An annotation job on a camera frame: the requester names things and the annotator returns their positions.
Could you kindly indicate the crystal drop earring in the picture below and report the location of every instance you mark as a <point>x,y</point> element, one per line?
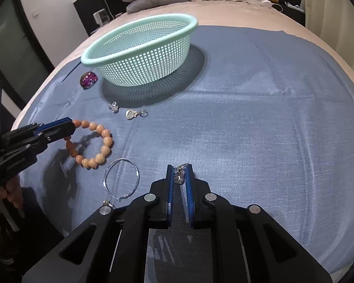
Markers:
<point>179,174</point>

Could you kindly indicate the dark glass door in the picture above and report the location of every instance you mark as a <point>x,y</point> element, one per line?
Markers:
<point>24,65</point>

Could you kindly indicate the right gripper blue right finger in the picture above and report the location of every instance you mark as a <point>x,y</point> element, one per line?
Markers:
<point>247,244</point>

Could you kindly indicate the oval stone earring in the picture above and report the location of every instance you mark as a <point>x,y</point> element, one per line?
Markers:
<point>132,114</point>

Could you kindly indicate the cream curtain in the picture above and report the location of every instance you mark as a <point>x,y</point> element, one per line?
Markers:
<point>333,22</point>

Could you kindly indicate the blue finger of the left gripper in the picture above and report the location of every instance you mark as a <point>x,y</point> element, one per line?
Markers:
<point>55,134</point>
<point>53,124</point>

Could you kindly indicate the white small heater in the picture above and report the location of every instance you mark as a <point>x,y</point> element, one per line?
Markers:
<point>101,17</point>

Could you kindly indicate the silver hoop earring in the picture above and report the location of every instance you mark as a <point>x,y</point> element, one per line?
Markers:
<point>114,107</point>

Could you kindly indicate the silver bangle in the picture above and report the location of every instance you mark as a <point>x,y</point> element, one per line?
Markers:
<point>121,179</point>

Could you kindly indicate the lower grey folded quilt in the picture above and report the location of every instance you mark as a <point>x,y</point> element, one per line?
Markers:
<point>139,5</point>

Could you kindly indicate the left hand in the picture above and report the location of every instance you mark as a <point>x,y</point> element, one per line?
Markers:
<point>12,192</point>

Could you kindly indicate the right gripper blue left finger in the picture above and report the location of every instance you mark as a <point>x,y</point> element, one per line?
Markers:
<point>110,245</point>

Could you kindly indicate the blue grey cloth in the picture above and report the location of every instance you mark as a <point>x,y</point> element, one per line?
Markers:
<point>264,117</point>

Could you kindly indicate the white round device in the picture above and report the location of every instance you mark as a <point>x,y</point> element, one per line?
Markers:
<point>266,4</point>

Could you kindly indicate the white power strip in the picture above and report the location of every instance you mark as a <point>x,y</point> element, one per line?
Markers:
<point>294,7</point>

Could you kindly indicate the mint green plastic basket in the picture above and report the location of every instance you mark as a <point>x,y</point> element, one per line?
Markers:
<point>142,51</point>

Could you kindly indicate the iridescent gem brooch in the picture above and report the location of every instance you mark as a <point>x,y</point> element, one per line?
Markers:
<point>88,80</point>

